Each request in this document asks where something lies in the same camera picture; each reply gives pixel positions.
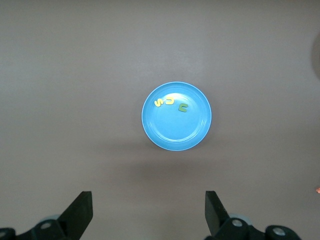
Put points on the brown table mat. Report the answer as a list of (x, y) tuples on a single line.
[(75, 75)]

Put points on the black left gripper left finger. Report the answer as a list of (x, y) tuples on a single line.
[(77, 215)]

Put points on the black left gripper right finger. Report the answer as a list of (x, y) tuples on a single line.
[(215, 212)]

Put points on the yellow foam letter s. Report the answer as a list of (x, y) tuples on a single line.
[(158, 102)]

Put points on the pink foam letter w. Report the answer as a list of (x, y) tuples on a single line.
[(318, 190)]

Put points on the yellow foam letter u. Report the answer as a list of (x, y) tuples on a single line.
[(169, 103)]

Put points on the blue round plate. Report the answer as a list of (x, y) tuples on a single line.
[(176, 125)]

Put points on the green foam letter n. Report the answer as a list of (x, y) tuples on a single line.
[(183, 108)]

